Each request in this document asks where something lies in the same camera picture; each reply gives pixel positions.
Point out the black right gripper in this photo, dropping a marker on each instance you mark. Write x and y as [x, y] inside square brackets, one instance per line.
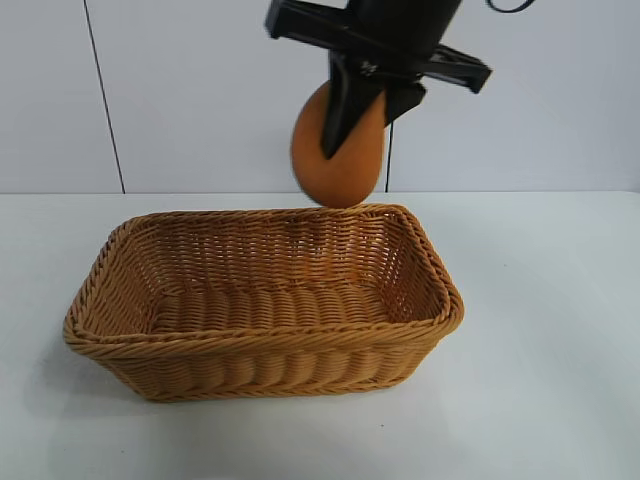
[400, 25]

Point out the brown bread roll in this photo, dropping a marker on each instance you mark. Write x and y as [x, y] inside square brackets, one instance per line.
[345, 180]

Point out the woven wicker basket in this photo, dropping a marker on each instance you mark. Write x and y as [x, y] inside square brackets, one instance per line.
[265, 310]

